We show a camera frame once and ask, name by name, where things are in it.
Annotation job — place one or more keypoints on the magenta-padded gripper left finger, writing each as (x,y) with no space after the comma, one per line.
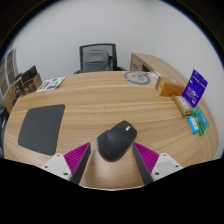
(56,163)

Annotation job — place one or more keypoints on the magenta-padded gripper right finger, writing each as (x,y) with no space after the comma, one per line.
(166,163)

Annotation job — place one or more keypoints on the black computer mouse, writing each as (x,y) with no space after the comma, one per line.
(115,141)

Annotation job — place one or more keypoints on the dark grey mouse pad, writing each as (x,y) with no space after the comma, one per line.
(40,128)

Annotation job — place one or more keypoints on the small blue package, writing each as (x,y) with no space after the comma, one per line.
(193,124)

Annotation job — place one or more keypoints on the green package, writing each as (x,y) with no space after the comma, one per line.
(202,120)

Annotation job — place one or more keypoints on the small tan box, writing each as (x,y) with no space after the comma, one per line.
(182,105)

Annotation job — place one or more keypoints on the black bulky chair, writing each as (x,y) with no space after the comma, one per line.
(2,130)

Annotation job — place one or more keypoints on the orange-brown box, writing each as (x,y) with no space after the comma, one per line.
(169,86)

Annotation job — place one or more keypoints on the white sticker sheet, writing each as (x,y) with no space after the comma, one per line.
(51,84)

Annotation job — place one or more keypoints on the purple card package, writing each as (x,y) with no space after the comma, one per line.
(194,88)

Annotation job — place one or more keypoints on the large brown cardboard box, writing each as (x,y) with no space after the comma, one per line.
(35,84)

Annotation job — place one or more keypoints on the small brown cardboard box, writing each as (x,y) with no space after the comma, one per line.
(18,88)

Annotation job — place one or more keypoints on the black cardboard box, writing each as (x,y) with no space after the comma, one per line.
(29,74)

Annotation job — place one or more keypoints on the wooden shelf unit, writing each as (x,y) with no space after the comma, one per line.
(7,73)

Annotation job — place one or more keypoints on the wooden side desk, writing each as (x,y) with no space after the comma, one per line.
(148,60)

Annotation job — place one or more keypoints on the grey backpack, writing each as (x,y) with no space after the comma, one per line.
(96,61)

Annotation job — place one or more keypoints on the black mesh office chair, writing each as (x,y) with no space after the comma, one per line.
(113,55)

